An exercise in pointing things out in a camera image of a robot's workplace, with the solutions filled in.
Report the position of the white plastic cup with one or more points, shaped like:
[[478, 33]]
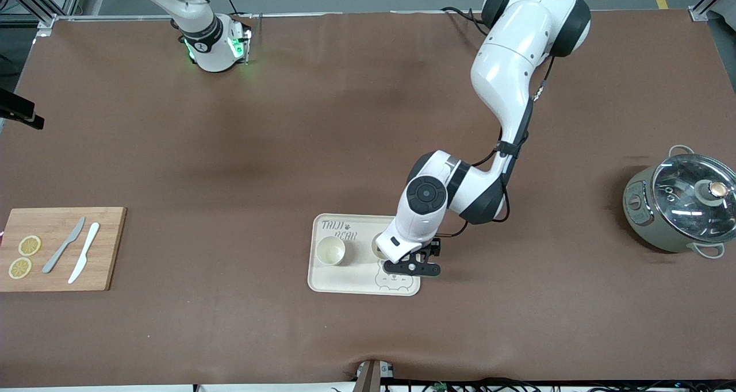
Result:
[[378, 247], [330, 251]]

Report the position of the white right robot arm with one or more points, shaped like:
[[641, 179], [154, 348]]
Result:
[[207, 41]]

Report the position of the cream tray with bear print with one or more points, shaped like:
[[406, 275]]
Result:
[[356, 277]]

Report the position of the white plastic knife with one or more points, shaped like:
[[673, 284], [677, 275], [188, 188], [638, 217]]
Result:
[[86, 248]]

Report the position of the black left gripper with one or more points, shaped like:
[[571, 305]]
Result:
[[435, 246]]

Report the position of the aluminium frame post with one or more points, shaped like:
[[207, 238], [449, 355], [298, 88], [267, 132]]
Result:
[[698, 14], [50, 21]]

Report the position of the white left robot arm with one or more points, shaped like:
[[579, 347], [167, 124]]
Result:
[[506, 64]]

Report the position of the lemon slice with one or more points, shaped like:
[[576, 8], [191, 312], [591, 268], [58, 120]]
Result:
[[30, 245], [20, 268]]

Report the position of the glass pot lid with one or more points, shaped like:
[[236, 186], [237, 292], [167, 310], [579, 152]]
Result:
[[678, 196]]

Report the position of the grey pot, glass lid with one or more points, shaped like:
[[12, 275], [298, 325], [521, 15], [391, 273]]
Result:
[[650, 231]]

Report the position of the bamboo cutting board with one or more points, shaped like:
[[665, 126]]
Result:
[[57, 277]]

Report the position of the grey plastic knife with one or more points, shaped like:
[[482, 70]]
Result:
[[63, 245]]

